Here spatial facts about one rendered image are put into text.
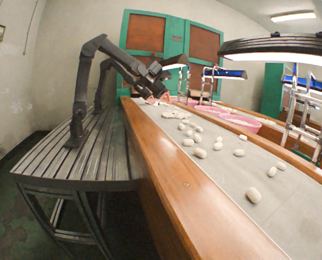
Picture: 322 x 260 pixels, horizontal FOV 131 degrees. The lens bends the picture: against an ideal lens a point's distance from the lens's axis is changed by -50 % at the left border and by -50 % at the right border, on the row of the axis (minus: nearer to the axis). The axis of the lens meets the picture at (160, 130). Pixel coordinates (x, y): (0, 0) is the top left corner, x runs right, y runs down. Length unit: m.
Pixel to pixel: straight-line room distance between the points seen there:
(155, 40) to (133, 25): 0.31
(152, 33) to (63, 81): 1.66
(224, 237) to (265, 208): 0.12
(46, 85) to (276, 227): 2.91
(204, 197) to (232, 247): 0.09
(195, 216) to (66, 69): 2.59
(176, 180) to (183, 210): 0.07
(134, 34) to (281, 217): 1.72
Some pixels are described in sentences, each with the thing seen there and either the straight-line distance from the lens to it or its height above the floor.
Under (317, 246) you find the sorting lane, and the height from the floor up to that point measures 0.74.
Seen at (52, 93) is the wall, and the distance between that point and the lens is 2.75.
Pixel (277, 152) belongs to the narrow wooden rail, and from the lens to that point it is 0.53.
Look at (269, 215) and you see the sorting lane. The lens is 0.28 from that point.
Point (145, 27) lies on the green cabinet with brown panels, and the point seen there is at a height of 1.56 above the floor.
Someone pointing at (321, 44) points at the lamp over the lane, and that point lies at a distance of 0.39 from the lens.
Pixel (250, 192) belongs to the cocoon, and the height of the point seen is 0.76.
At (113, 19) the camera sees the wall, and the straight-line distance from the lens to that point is 2.67.
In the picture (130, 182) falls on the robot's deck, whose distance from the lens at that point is 0.40.
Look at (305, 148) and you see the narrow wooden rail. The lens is 0.83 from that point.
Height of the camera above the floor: 0.91
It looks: 18 degrees down
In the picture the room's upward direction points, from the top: 4 degrees clockwise
